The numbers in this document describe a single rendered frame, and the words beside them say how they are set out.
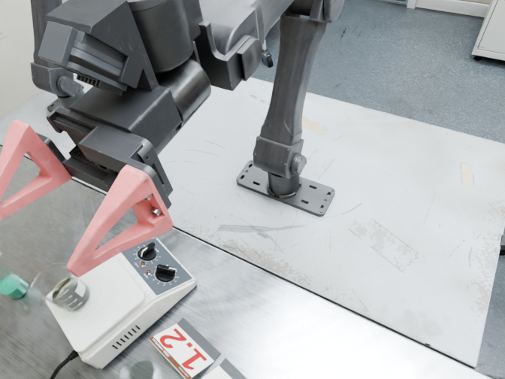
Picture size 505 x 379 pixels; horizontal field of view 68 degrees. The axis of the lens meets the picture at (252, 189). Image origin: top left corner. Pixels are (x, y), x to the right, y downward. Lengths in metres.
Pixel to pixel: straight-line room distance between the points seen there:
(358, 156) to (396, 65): 1.89
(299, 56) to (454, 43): 2.42
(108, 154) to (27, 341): 0.55
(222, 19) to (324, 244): 0.45
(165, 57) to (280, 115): 0.34
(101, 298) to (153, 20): 0.45
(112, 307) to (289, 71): 0.45
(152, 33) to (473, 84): 2.45
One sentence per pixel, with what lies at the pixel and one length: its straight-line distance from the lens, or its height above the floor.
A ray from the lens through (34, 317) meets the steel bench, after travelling 0.80.
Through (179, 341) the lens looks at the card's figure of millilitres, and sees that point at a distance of 0.65.
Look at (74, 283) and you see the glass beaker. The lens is 0.61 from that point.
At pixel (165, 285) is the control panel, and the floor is 0.95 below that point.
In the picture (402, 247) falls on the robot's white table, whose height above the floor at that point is 0.90.
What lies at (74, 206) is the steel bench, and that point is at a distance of 0.89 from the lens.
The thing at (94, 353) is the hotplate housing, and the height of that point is 0.97.
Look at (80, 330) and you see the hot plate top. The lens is 0.64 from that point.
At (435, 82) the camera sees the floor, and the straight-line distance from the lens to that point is 2.61.
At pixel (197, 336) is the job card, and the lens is 0.66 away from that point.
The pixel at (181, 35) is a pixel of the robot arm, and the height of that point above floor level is 1.37.
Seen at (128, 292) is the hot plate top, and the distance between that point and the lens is 0.63.
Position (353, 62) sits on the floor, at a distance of 2.70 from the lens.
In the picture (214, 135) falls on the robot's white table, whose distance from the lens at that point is 0.91.
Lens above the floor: 1.52
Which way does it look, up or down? 52 degrees down
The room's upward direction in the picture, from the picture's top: 9 degrees counter-clockwise
